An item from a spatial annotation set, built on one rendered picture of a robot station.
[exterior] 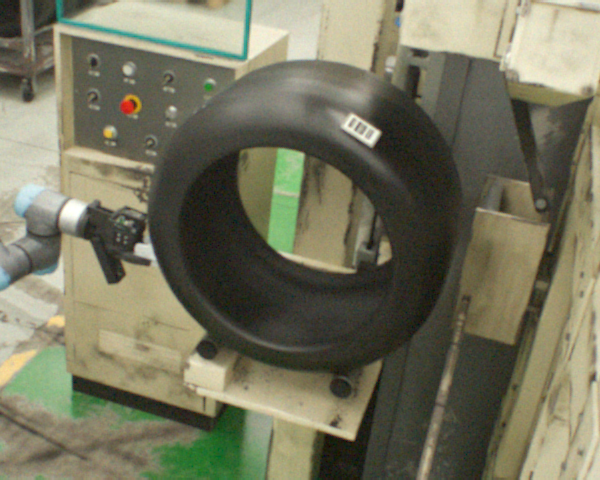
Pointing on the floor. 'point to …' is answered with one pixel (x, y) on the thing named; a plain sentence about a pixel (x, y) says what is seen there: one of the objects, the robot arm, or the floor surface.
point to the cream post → (329, 203)
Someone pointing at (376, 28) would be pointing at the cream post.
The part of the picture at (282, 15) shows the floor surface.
